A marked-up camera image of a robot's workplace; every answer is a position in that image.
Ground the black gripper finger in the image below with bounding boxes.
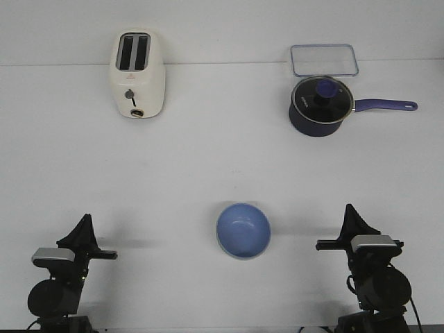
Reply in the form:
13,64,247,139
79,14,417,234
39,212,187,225
337,203,351,241
348,203,381,239
85,214,100,250
56,214,89,248

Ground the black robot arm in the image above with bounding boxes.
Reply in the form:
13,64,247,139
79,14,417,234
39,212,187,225
316,203,412,332
27,214,118,332

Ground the dark blue saucepan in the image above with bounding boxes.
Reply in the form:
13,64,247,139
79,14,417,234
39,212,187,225
288,76,418,137

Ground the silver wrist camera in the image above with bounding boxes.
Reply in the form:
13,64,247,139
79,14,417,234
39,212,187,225
350,234,398,253
31,248,75,268

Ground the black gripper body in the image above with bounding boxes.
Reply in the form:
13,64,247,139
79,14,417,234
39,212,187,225
316,239,404,274
71,248,118,278

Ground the blue bowl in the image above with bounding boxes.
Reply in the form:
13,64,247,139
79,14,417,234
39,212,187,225
216,203,271,259

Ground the white two-slot toaster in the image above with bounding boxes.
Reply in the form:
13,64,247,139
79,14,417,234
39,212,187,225
109,28,166,119

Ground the glass pot lid blue knob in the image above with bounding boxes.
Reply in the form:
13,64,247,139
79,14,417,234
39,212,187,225
291,76,354,124

